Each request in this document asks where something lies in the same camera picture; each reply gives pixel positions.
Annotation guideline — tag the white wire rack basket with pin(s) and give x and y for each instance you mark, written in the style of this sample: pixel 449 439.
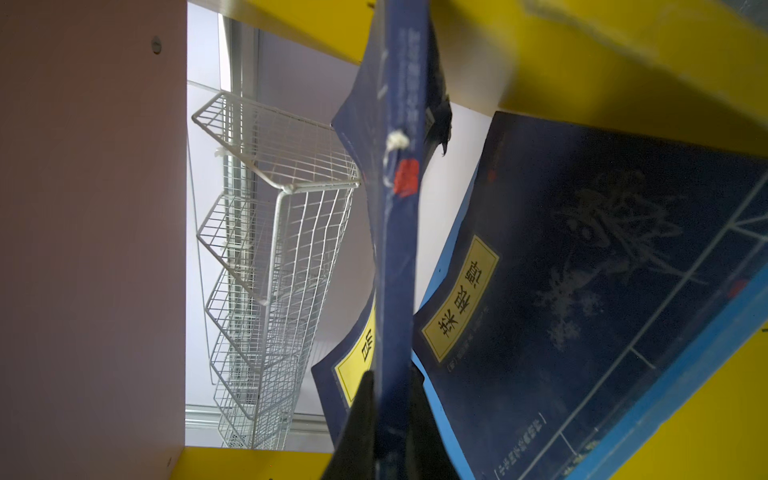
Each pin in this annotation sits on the white wire rack basket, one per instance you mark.
pixel 276 230

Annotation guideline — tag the navy book yellow label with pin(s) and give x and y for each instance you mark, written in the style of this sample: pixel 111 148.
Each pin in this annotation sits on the navy book yellow label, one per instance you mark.
pixel 382 126
pixel 587 262

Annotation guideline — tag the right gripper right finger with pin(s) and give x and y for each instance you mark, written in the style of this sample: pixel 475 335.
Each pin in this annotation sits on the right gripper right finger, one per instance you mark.
pixel 427 458

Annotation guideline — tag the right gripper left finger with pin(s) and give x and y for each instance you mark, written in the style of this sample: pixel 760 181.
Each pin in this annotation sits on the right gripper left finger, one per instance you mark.
pixel 353 458

